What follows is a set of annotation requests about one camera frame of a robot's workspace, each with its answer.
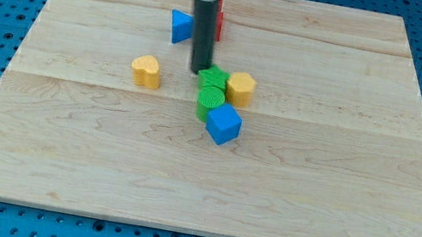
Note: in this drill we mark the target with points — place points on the green star block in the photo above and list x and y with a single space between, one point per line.
214 76

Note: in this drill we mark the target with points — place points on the blue cube block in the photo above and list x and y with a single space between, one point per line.
223 124

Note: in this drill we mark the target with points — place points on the green cylinder block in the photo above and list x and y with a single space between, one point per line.
208 98

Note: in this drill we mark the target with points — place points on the yellow hexagon block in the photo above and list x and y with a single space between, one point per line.
240 88

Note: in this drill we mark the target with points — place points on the yellow heart block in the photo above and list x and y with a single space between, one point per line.
146 71

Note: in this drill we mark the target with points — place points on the blue triangle block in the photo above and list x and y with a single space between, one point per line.
181 26

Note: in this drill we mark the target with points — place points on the red block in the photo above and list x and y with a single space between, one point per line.
219 21

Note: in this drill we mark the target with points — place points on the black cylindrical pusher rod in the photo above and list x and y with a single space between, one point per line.
203 34

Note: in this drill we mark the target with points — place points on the wooden board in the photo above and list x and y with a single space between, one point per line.
330 146

